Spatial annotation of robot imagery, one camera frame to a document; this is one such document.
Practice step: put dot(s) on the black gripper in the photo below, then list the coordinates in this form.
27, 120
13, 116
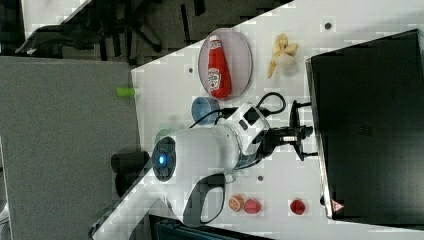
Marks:
276, 137

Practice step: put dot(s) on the black toaster oven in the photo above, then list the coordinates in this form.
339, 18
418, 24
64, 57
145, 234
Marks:
367, 107

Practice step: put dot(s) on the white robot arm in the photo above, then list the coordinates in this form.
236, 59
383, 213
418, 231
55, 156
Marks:
187, 165

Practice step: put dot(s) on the red tomato toy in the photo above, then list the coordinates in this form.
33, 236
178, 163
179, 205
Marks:
297, 207

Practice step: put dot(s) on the peeled banana toy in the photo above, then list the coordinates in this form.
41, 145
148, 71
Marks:
283, 53

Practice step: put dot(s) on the red strawberry toy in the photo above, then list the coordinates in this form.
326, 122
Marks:
252, 206

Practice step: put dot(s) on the red ketchup bottle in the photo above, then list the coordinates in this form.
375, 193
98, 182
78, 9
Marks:
218, 75

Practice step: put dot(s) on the orange slice toy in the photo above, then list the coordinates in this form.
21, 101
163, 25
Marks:
236, 203

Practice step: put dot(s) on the blue bowl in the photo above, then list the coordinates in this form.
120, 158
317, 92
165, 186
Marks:
201, 106

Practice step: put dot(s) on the green perforated basket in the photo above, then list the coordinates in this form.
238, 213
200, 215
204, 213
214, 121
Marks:
163, 133

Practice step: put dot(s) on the black cylinder cup rear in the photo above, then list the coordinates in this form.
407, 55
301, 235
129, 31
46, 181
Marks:
129, 162

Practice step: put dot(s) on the black cylinder cup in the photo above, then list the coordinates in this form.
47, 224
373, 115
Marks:
129, 162
126, 180

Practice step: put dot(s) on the green marker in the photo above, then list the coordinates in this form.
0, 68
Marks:
125, 92

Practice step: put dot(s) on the black cylinder cup front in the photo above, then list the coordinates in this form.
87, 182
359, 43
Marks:
126, 180

